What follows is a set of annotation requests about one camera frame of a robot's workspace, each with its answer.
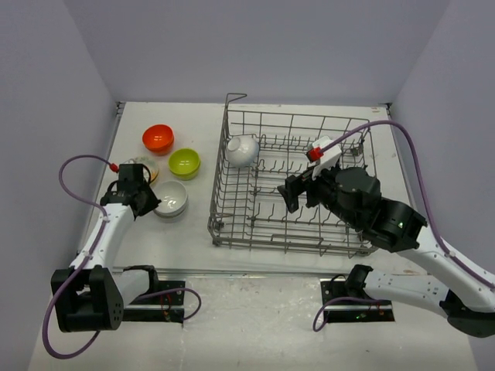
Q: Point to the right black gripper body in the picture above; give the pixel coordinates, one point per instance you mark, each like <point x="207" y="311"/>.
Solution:
<point x="322" y="190"/>

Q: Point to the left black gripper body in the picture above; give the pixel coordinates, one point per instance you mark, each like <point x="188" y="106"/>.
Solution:
<point x="149" y="199"/>

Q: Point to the floral patterned bowl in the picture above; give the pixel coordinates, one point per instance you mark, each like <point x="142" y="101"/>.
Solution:
<point x="151" y="171"/>

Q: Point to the white bowl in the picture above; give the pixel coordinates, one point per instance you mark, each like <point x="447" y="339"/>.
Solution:
<point x="172" y="196"/>
<point x="170" y="214"/>
<point x="241" y="151"/>

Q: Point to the lime green bowl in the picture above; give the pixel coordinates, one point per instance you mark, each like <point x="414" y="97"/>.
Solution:
<point x="187" y="175"/>
<point x="183" y="160"/>

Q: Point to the orange bowl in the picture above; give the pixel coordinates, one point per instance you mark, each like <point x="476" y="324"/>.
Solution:
<point x="157" y="136"/>
<point x="166" y="148"/>

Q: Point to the white bowl front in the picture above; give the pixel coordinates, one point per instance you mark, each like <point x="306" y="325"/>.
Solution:
<point x="170" y="214"/>

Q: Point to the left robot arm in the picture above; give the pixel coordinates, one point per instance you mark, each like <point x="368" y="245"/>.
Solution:
<point x="87" y="295"/>

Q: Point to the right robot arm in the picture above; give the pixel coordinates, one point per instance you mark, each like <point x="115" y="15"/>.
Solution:
<point x="452" y="287"/>

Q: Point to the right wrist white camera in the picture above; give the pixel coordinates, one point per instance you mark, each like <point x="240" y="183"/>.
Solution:
<point x="324" y="153"/>

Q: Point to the grey wire dish rack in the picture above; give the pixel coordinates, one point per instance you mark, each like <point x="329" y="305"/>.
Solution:
<point x="246" y="208"/>

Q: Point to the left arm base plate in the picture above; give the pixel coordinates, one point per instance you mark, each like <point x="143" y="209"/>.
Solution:
<point x="166" y="308"/>

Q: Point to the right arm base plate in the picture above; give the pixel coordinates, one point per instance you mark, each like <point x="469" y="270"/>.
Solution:
<point x="347" y="311"/>

